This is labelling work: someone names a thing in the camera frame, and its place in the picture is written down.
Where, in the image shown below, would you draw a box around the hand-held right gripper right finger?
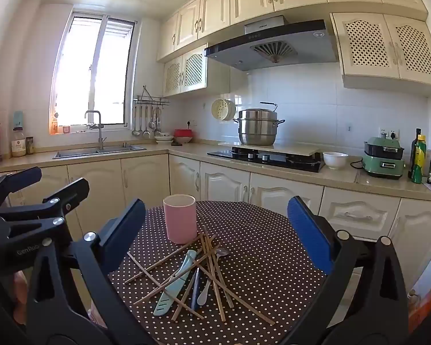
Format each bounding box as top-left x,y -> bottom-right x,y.
284,196 -> 408,345

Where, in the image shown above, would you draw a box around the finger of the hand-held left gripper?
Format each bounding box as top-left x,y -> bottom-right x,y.
0,178 -> 90,231
0,167 -> 43,209

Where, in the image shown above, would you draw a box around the metal wall utensil rack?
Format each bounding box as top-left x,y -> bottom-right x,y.
134,85 -> 170,106

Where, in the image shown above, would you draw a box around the orange printed box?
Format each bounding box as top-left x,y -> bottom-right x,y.
407,282 -> 431,331

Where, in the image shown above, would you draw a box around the round polka dot table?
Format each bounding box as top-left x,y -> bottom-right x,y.
108,200 -> 327,345

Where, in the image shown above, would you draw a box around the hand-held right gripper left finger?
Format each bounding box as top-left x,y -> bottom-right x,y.
26,198 -> 155,345

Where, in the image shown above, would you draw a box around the steel steamer pot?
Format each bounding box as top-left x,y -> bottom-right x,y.
233,101 -> 285,147

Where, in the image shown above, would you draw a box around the cream steamer tray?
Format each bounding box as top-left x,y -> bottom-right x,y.
211,98 -> 236,122

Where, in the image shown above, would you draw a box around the mint green sheathed knife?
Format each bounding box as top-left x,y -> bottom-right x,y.
153,250 -> 197,316

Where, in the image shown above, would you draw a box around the kitchen window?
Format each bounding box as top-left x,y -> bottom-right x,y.
49,10 -> 139,135

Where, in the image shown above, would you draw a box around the black gas stove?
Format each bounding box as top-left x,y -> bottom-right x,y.
206,146 -> 326,173

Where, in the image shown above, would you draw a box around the beige kitchen countertop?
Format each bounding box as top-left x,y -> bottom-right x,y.
0,138 -> 431,204

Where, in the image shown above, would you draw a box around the row of hanging kitchen utensils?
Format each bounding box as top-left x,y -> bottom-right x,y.
131,104 -> 163,140

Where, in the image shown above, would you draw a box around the cream base cabinets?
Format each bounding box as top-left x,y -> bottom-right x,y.
0,153 -> 431,295

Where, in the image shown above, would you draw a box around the dark glass oil bottle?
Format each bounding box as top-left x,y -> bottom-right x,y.
409,128 -> 422,180

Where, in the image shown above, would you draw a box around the labelled glass jar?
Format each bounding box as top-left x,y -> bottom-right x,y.
11,126 -> 27,158

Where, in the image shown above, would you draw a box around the beige stone slab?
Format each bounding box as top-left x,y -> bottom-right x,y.
218,141 -> 321,156

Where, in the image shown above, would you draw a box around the yellow green bottle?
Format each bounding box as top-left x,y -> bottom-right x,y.
412,135 -> 427,185

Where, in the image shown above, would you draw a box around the cream lattice door cabinet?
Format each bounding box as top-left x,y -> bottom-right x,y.
330,12 -> 431,97
163,44 -> 209,97

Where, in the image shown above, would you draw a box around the grey range hood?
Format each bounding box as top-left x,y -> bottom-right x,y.
204,15 -> 339,72

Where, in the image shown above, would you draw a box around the white bowl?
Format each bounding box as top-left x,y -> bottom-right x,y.
322,151 -> 349,170

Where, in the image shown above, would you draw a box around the steel double sink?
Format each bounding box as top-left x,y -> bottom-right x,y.
53,144 -> 147,160

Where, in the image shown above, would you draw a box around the group of wooden chopsticks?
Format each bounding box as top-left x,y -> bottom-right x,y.
124,225 -> 276,326

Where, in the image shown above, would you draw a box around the dark blue handled utensil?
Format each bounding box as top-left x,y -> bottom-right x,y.
190,267 -> 201,313

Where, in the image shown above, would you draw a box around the green electric cooker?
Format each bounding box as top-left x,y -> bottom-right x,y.
362,136 -> 406,179

